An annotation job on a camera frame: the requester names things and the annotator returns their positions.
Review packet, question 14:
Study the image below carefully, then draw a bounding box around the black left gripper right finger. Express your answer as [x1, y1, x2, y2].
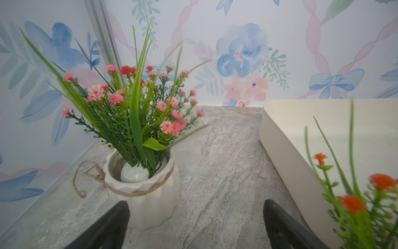
[263, 199, 327, 249]

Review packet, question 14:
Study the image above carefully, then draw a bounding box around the left aluminium corner post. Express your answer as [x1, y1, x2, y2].
[84, 0, 122, 68]

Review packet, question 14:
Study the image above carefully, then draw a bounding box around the pink gypsophila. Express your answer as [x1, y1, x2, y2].
[26, 30, 205, 230]

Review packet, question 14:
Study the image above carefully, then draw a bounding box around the orange gypsophila pot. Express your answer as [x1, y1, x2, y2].
[304, 101, 398, 249]

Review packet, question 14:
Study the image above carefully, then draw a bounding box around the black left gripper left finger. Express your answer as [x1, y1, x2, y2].
[67, 201, 130, 249]

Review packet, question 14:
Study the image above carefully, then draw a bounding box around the cream plastic storage box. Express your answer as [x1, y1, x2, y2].
[260, 99, 398, 249]

